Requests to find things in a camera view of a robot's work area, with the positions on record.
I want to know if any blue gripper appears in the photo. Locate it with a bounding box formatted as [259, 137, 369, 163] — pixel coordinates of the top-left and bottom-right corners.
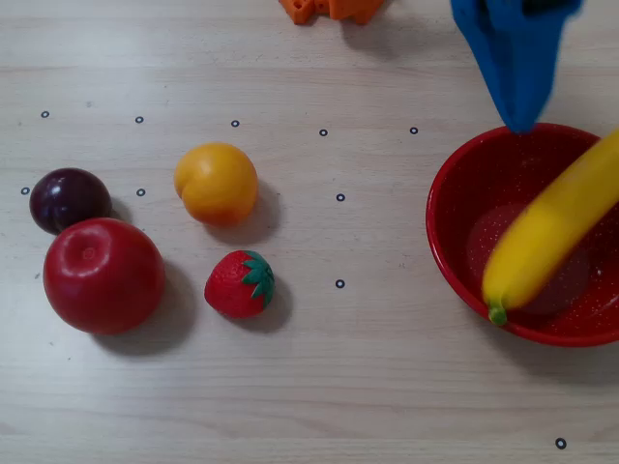
[451, 0, 582, 135]

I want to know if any yellow toy banana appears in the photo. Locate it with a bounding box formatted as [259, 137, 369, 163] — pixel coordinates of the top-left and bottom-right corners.
[482, 128, 619, 326]

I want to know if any orange robot base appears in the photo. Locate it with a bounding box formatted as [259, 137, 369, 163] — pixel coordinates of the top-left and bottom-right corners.
[279, 0, 389, 26]

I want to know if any red speckled enamel bowl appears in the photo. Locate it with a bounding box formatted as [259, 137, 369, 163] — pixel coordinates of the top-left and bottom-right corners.
[425, 123, 619, 348]

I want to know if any yellow orange toy peach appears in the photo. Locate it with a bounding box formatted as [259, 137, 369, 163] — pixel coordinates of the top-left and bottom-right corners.
[173, 142, 259, 227]

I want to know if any red toy strawberry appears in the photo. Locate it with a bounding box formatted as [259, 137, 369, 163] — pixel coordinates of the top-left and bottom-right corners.
[203, 249, 277, 320]

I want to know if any red toy apple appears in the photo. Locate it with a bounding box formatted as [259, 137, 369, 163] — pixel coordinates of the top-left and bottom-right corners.
[43, 217, 166, 335]

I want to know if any dark purple toy plum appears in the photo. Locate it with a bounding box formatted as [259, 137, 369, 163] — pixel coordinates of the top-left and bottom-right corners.
[29, 167, 113, 237]

